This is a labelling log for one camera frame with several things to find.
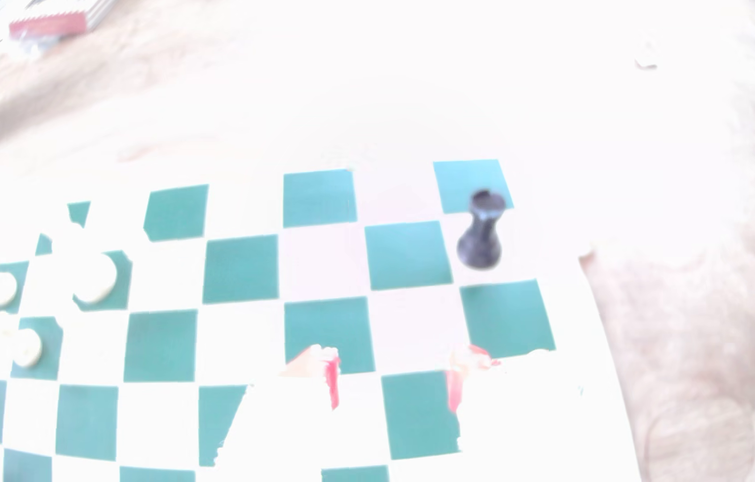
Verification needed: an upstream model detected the white queen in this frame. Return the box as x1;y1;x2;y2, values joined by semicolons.
50;221;119;305

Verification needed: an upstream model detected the red white book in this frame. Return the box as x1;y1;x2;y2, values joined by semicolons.
8;0;117;40

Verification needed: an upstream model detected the white gripper finger with red pad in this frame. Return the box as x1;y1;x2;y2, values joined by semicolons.
446;345;639;482
216;345;341;482

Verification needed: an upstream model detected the green white chess board mat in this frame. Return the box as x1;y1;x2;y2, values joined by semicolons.
0;134;643;482

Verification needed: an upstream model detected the black rook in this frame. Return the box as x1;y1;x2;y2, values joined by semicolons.
456;189;507;270

